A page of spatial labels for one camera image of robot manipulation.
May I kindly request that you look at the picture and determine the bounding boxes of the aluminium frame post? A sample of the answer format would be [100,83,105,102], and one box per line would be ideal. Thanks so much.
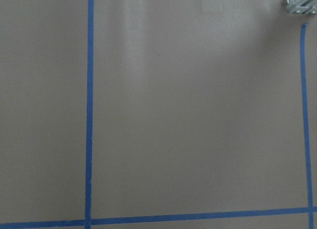
[284,0,317,15]

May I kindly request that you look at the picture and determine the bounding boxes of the brown table mat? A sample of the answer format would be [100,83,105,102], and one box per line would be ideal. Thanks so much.
[0,0,317,229]

